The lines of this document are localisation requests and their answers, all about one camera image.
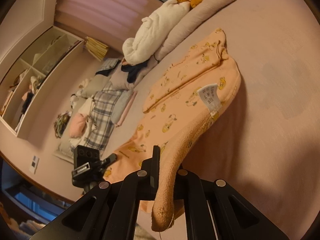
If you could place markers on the pink curtain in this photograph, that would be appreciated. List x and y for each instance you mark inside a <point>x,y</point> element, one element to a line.
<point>108,21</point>

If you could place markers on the white plush goose toy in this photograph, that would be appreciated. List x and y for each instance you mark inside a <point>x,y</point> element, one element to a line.
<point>153,31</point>

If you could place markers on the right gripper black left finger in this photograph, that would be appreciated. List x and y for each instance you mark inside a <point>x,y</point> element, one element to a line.
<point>123,198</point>

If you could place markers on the peach cartoon print baby garment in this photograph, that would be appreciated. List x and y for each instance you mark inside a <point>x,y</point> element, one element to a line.
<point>182,105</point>

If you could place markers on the grey pillow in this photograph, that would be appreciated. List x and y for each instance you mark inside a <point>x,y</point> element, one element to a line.
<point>96,84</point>

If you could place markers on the folded pink garment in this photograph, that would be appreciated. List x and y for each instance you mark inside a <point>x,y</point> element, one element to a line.
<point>126,110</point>

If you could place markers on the white wall switch panel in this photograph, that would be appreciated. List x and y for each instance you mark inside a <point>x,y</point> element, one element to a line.
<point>34,164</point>

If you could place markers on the folded grey garment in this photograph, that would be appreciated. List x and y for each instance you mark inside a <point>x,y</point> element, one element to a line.
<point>120,105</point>

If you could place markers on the pink fluffy cloth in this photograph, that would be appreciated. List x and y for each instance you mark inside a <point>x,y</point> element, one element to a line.
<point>78,125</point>

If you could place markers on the mauve bed sheet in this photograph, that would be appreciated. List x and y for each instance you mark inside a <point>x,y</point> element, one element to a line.
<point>266,144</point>

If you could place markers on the green patterned cloth bundle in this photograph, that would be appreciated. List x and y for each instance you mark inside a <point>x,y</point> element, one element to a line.
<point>61,123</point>

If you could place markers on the yellow curtain tassel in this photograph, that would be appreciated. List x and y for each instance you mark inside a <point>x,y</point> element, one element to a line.
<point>96,48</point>

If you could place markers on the mauve rolled duvet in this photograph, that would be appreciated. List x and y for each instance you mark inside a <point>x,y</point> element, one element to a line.
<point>194,18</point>

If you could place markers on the white open shelf unit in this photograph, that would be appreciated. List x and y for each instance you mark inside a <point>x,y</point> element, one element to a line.
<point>27,83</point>

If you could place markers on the dark navy garment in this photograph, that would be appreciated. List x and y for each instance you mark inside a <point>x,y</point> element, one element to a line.
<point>133,71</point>

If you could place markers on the plaid grey blanket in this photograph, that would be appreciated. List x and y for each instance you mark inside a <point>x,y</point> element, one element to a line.
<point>102,126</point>

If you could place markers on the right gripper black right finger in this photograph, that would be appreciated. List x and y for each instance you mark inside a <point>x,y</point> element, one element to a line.
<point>195,193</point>

